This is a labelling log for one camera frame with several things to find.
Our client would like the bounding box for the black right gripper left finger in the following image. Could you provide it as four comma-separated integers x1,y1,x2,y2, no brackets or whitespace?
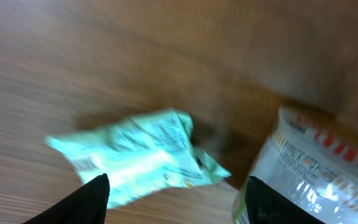
24,174,110,224

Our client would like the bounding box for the light blue candy packet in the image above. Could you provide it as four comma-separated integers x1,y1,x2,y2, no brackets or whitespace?
45,109,231,209

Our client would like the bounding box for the cup noodles container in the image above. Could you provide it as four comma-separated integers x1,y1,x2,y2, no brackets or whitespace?
232,107,358,224

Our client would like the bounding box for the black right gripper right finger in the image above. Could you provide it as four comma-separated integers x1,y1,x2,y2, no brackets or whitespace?
244,176,323,224

